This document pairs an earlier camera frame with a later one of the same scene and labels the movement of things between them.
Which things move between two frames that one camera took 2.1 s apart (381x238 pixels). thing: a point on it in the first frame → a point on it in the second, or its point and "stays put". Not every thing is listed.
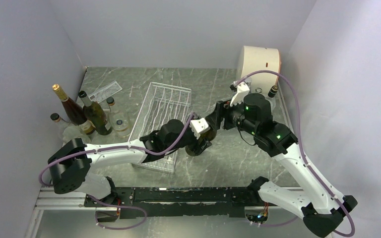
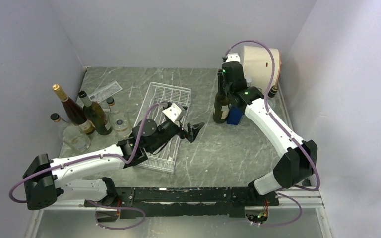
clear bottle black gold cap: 272,94 stays put
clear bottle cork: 70,131 stays put
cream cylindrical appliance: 258,58 stays put
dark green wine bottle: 208,135 → 221,108
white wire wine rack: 162,103 stays put
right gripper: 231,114 → 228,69
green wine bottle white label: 95,114 stays put
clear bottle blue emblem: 119,121 stays put
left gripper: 199,148 → 192,131
